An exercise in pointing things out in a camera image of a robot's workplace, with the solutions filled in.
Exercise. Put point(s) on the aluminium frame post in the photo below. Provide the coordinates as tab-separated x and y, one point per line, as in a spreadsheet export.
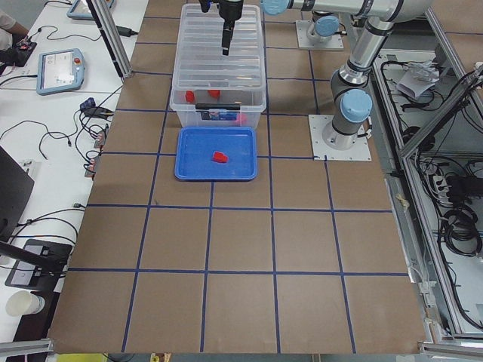
106	25

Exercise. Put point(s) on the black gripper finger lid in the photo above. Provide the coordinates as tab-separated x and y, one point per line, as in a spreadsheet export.
227	35

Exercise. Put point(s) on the blue plastic tray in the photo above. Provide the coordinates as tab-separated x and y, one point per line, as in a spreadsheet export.
196	146

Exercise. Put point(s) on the white paper cup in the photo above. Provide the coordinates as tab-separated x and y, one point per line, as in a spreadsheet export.
24	303

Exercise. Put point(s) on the silver robot arm near tray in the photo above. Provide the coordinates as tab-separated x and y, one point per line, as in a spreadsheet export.
323	26

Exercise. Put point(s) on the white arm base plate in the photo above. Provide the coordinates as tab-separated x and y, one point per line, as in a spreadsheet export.
328	145

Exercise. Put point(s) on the black power adapter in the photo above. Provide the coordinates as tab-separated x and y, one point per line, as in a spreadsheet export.
125	31

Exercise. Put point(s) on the silver robot arm near lid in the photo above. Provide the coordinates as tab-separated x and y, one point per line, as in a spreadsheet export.
353	104

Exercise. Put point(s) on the clear plastic storage box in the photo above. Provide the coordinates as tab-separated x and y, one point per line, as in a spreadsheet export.
207	111

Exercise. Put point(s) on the black gripper body near lid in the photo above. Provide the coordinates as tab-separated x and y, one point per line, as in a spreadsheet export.
232	9

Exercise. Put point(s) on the clear plastic box lid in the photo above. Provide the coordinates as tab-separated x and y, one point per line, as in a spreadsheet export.
200	63

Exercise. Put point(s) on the red block in box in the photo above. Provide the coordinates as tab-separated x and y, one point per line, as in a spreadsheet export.
189	96
214	94
242	119

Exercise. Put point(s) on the red block from tray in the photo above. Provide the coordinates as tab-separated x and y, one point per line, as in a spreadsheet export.
220	157

